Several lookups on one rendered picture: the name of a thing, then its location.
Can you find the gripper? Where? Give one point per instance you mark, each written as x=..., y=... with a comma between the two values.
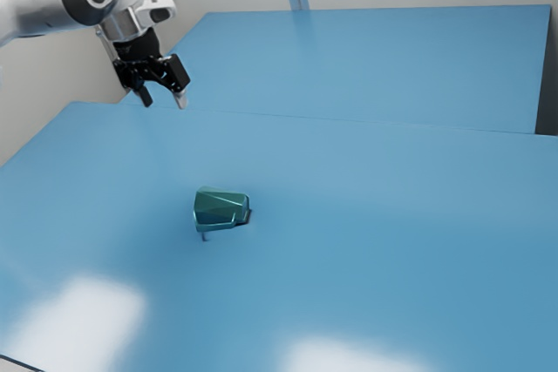
x=138, y=50

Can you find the teal faceted mug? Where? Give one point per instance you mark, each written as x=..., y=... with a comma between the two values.
x=220, y=211

